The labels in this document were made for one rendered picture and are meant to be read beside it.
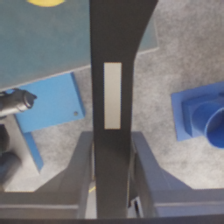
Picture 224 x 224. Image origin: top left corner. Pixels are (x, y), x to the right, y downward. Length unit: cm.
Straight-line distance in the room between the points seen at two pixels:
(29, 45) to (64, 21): 6
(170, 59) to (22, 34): 122
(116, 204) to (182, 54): 134
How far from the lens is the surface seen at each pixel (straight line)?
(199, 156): 175
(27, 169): 157
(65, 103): 126
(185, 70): 145
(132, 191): 134
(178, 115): 148
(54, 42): 26
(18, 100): 90
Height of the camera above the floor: 131
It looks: 74 degrees down
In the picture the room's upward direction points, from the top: 175 degrees clockwise
